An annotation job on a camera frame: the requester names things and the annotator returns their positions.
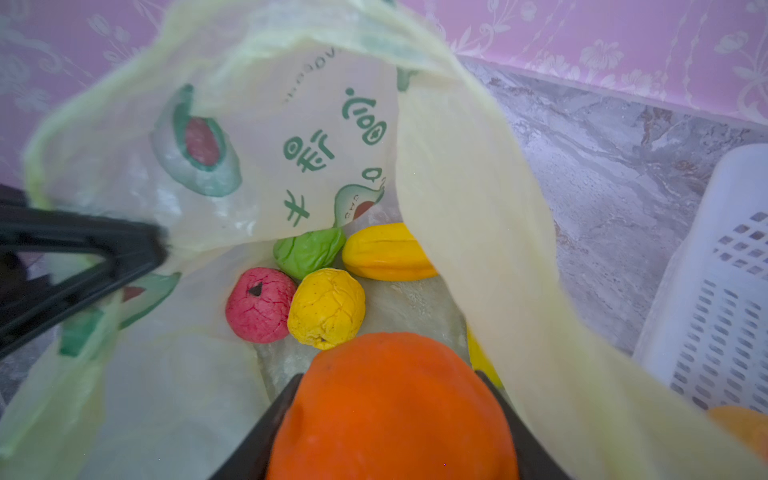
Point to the peach fruit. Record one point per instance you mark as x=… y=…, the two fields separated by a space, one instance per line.
x=748 y=426

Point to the small yellow fruit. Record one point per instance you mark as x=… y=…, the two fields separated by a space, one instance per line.
x=480 y=362

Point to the orange fruit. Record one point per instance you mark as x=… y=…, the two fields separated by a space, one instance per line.
x=393 y=406

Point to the white plastic basket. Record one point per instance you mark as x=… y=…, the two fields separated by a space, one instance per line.
x=705 y=336

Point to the yellow banana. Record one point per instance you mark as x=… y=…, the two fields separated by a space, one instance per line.
x=387 y=252

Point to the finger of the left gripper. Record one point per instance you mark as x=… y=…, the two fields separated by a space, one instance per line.
x=125 y=251

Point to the green fruit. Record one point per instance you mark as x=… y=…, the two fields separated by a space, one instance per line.
x=302 y=255

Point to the red fruit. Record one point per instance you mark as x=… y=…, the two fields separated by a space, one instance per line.
x=258 y=307

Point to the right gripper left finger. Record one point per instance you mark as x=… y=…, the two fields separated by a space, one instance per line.
x=250 y=459

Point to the yellow lemon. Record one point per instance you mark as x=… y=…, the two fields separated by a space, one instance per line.
x=327 y=310

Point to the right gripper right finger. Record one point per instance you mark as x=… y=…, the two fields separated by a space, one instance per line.
x=534 y=462

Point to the yellow-green plastic bag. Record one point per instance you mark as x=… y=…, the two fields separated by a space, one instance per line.
x=245 y=122

